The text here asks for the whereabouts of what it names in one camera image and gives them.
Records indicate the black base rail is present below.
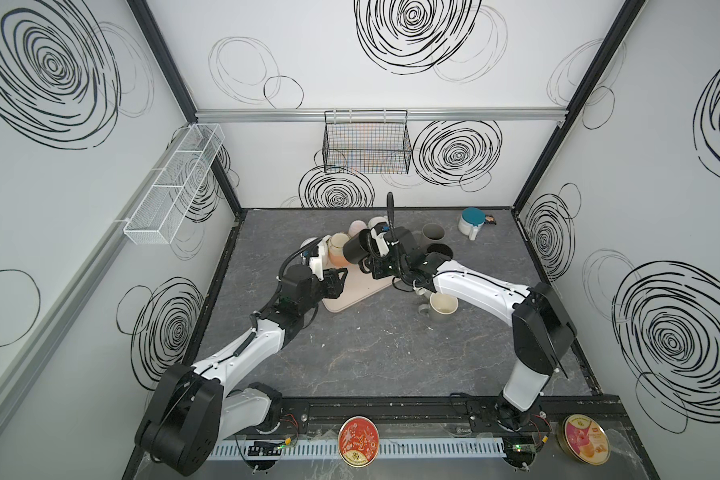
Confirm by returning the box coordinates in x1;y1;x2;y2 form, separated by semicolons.
280;393;627;426

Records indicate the red round tin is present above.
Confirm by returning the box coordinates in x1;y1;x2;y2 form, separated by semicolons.
338;416;380;468

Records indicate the white mesh shelf basket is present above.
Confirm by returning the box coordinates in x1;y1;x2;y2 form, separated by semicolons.
123;123;225;245

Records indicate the dark grey mug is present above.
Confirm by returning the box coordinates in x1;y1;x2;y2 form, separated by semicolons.
419;223;446;247

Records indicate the black and white mug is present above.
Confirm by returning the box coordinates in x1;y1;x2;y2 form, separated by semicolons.
426;243;454;261

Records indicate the aluminium wall rail rear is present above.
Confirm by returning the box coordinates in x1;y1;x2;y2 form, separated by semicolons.
196;107;568;123

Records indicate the beige tray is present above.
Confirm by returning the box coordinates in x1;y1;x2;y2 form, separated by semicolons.
322;257;393;313

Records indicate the white cable duct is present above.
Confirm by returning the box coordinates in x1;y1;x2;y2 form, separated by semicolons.
208;438;506;461

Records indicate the white ribbed mug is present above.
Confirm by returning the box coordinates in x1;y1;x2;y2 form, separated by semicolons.
301;237;321;256

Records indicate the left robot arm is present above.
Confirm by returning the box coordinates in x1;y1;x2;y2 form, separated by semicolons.
135;237;347;476

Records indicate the cream mug rear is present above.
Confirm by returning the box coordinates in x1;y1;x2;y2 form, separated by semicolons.
368;216;388;228

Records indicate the aluminium wall rail left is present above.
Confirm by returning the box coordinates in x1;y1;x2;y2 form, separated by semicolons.
0;123;195;436

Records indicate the cream speckled mug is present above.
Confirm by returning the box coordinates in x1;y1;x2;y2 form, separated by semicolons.
414;288;432;299

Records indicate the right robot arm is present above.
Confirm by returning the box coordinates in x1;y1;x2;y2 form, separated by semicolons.
343;223;577;432

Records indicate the teal lidded white mug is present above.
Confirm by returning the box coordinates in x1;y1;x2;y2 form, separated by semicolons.
457;207;486;241

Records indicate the pink mug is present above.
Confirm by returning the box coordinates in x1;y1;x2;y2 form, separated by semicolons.
347;220;368;237

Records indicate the aluminium wall rail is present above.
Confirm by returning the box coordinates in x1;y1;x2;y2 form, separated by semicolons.
0;123;195;436
196;107;568;123

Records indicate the pink round tin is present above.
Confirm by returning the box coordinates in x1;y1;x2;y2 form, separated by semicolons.
557;414;611;466

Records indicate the cream and orange mug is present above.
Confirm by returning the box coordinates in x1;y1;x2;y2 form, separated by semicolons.
327;232;350;268

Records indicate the black corner frame post left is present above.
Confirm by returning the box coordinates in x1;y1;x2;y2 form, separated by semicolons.
126;0;245;219

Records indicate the black wire basket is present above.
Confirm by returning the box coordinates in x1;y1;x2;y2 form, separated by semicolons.
321;120;413;175

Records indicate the black corner frame post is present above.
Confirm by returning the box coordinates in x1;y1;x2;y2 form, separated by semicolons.
126;0;245;219
512;0;647;214

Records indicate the black corner frame post right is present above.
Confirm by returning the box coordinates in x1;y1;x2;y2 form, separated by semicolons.
512;0;647;214

